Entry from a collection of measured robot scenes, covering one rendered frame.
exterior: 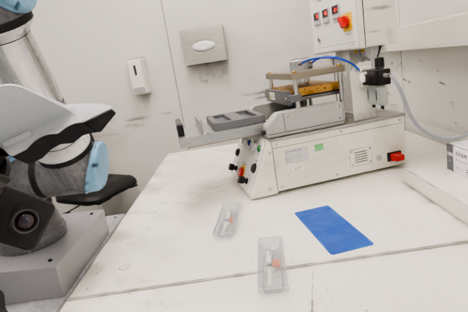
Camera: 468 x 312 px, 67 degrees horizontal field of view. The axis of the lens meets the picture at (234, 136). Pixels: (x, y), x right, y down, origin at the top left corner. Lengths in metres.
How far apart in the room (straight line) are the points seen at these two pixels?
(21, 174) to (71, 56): 2.11
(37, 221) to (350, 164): 0.97
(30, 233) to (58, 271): 0.48
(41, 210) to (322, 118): 0.89
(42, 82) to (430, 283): 0.77
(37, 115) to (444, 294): 0.64
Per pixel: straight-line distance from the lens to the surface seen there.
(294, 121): 1.08
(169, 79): 2.73
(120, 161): 2.92
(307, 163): 1.12
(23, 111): 0.27
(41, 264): 0.87
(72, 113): 0.27
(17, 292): 0.91
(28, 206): 0.37
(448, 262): 0.79
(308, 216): 0.96
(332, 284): 0.72
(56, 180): 0.86
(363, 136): 1.19
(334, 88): 1.19
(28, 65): 0.72
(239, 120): 1.10
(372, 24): 1.19
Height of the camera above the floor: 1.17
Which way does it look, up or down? 12 degrees down
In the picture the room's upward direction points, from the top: 9 degrees counter-clockwise
